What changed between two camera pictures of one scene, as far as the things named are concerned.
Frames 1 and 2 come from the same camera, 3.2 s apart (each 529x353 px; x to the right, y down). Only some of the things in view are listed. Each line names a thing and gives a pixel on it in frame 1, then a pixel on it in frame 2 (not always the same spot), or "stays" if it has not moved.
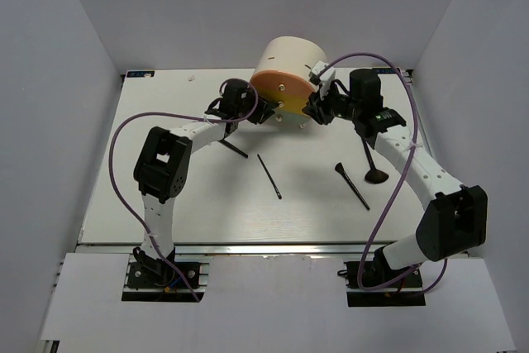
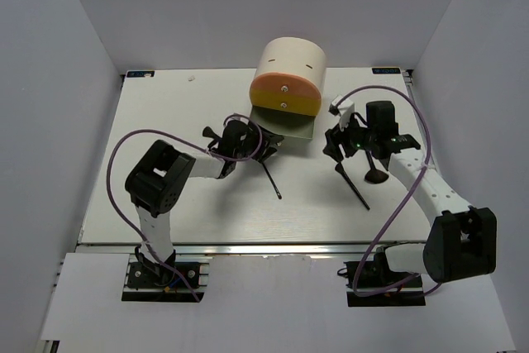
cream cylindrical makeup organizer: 295,55 stays
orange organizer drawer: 283,80 stays
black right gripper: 316,107 → 335,136
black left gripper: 262,112 → 265,151
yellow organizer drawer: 284,101 stays
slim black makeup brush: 339,167 stays
